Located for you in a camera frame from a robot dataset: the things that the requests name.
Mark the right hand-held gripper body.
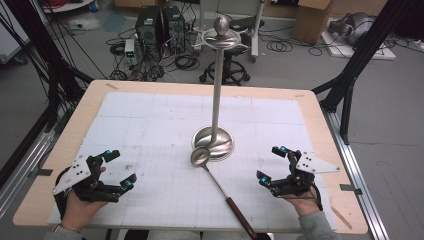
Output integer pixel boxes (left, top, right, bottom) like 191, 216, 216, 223
269, 150, 342, 198

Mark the small white power supply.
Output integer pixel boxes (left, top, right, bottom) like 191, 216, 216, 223
124, 38, 137, 65

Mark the black computer tower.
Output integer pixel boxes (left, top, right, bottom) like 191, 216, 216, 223
134, 6, 162, 46
161, 5, 186, 54

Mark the black round stool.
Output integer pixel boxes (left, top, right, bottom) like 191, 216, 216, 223
199, 43, 252, 87

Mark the person's right hand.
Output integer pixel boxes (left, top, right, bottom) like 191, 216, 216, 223
283, 186, 323, 217

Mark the white grid mat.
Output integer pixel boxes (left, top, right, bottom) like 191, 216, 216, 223
47, 91, 338, 234

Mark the open cardboard box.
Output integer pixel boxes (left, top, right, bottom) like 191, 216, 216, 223
292, 0, 334, 45

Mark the white metal stand leg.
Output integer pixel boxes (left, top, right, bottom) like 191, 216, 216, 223
249, 0, 267, 63

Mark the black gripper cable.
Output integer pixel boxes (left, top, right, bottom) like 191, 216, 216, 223
283, 184, 324, 212
53, 166, 73, 221

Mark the aluminium rail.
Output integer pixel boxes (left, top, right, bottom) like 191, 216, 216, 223
321, 108, 391, 240
0, 129, 56, 219

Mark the black cable coil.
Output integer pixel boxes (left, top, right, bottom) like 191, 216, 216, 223
266, 39, 294, 53
174, 54, 201, 72

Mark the white flat board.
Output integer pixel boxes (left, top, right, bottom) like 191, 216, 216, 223
320, 31, 397, 61

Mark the grey backpack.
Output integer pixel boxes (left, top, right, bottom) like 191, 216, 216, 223
328, 12, 376, 47

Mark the steel ladle with brown handle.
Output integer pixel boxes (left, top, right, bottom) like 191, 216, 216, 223
190, 146, 265, 240

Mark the black frame post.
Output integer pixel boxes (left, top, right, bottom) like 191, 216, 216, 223
4, 0, 95, 133
311, 0, 416, 146

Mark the steel utensil stand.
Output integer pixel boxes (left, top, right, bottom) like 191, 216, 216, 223
191, 14, 252, 162

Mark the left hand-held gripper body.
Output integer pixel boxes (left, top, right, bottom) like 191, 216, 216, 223
52, 153, 122, 204

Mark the person's left hand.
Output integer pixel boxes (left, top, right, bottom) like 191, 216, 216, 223
60, 189, 109, 233

